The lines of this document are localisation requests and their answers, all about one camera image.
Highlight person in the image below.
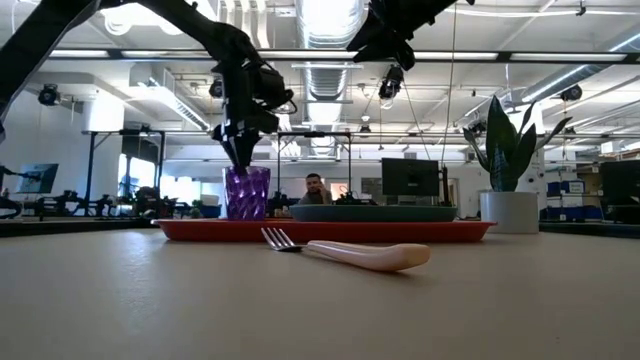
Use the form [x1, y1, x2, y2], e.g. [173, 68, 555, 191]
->
[298, 172, 334, 206]

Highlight blue-screen monitor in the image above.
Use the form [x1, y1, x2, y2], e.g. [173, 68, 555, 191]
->
[14, 162, 60, 195]

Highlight black metal frame stand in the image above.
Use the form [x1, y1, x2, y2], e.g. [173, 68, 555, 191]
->
[82, 127, 167, 217]
[276, 131, 353, 204]

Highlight red plastic tray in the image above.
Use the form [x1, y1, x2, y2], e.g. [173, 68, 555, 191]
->
[151, 218, 498, 245]

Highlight black computer monitor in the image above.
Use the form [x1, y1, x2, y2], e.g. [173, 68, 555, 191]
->
[381, 157, 441, 198]
[599, 159, 640, 225]

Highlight blue bin with white label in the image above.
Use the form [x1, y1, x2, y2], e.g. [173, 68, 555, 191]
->
[547, 180, 586, 196]

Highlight thin hanging wire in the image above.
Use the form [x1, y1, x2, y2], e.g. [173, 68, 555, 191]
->
[440, 0, 458, 166]

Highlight metal fork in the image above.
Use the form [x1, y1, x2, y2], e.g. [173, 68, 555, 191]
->
[260, 227, 432, 273]

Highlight purple faceted plastic cup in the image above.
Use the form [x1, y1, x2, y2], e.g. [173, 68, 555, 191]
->
[222, 165, 272, 222]

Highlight black background robot rig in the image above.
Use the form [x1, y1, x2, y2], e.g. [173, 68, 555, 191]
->
[130, 185, 194, 220]
[34, 188, 119, 219]

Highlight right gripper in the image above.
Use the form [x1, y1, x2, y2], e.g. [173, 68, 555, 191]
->
[347, 0, 475, 71]

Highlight blue storage bin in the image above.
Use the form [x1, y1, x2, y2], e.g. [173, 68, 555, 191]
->
[547, 205, 604, 222]

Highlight green round plate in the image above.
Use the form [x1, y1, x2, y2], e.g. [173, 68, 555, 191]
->
[288, 204, 459, 224]

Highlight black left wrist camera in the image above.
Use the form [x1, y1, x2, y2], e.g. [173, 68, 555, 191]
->
[257, 64, 297, 114]

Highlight silver ceiling air duct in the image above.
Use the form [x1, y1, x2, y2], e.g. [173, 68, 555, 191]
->
[294, 0, 366, 156]

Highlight white plant pot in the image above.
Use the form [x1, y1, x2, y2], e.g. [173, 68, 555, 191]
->
[479, 190, 541, 235]

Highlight green snake plant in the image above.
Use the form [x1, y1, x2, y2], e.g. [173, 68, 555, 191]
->
[462, 94, 574, 194]

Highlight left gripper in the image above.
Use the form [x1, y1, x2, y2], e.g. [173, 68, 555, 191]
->
[212, 58, 281, 175]

